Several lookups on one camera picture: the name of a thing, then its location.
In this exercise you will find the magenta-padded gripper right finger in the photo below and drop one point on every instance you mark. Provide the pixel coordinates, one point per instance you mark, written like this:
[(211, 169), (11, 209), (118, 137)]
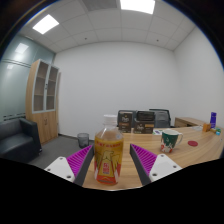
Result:
[(161, 166)]

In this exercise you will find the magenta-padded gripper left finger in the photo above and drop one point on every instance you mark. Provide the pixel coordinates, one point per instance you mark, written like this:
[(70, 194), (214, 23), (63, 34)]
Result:
[(63, 166)]

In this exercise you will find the orange drink bottle white cap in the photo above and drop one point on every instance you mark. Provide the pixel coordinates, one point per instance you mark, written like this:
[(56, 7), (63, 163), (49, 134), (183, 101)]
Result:
[(108, 153)]

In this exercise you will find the green and white mug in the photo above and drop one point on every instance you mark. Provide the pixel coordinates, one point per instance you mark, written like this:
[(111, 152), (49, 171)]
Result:
[(169, 141)]

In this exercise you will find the grey mesh waste bin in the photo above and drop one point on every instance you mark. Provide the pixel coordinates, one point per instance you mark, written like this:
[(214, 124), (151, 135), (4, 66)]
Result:
[(83, 140)]

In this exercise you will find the white printed leaflet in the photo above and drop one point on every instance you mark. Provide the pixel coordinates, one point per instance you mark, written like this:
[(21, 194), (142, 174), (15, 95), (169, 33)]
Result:
[(157, 132)]

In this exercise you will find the flat round red coaster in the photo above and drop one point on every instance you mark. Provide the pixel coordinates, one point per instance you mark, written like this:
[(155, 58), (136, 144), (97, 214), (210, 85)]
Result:
[(192, 143)]

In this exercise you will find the dark brown box tan flap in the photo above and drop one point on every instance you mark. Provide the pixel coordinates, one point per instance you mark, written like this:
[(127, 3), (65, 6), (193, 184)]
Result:
[(144, 127)]

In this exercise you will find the black mesh office chair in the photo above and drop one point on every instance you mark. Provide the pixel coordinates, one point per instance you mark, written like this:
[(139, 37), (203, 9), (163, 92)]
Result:
[(161, 117)]

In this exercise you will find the black leather sofa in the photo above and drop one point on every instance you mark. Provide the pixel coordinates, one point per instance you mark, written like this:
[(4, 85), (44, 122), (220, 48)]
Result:
[(18, 140)]

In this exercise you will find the wooden side cabinet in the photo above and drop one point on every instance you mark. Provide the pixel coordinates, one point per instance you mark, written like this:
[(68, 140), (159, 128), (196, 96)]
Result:
[(188, 121)]

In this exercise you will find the clear round plastic container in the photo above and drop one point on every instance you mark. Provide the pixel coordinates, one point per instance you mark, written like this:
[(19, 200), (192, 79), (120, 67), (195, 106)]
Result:
[(197, 127)]

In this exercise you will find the black carton box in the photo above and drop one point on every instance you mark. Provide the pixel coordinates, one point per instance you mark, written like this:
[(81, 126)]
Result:
[(145, 115)]

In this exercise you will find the dark box with gold print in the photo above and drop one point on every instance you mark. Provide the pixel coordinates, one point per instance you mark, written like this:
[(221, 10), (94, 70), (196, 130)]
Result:
[(125, 121)]

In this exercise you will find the orange carton box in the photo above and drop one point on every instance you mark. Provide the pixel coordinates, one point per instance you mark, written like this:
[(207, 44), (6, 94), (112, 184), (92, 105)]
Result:
[(206, 127)]

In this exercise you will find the small blue pack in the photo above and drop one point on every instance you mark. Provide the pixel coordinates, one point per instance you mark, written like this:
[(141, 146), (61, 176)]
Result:
[(218, 132)]

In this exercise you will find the green flat pack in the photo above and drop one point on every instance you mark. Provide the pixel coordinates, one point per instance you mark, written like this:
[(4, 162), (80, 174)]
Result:
[(219, 129)]

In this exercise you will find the wooden glass-door shelf cabinet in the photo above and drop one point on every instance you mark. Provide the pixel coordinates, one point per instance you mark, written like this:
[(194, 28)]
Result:
[(43, 100)]

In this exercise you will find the purple upright box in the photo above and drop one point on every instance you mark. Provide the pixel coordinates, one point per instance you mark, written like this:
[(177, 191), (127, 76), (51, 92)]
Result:
[(213, 120)]

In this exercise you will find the square ceiling light panel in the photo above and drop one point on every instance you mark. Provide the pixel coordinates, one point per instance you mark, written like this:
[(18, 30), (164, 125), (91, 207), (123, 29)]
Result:
[(137, 5), (45, 24)]

